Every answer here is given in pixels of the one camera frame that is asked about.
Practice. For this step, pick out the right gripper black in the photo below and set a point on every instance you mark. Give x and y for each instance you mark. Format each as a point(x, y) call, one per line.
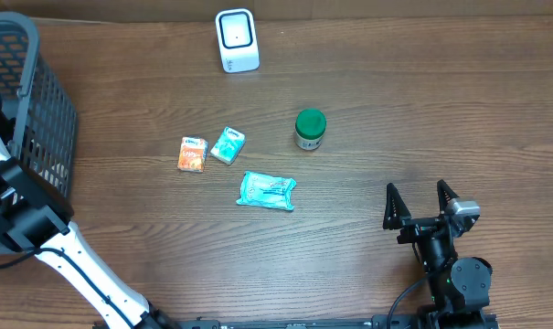
point(397, 216)

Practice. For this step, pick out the green lid jar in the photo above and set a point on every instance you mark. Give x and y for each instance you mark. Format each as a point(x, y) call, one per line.
point(309, 129)

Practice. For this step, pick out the teal wet wipes pack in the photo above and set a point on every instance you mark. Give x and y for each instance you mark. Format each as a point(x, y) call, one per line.
point(260, 190)

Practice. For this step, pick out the teal tissue pack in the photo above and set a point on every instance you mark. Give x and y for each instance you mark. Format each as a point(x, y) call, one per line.
point(229, 144)

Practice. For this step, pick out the orange tissue pack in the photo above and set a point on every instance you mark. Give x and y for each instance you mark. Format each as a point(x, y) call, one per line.
point(192, 155)

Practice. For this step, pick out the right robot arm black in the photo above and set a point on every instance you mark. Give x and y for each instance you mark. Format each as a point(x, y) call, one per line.
point(459, 287)

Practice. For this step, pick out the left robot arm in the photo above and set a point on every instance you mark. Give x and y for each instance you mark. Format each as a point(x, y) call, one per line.
point(36, 220)

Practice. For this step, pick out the white barcode scanner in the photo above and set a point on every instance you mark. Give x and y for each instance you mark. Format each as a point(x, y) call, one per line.
point(237, 40)

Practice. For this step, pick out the grey plastic mesh basket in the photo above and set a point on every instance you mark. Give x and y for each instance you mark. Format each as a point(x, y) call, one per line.
point(39, 123)

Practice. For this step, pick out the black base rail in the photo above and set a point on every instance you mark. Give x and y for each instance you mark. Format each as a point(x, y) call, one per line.
point(294, 324)

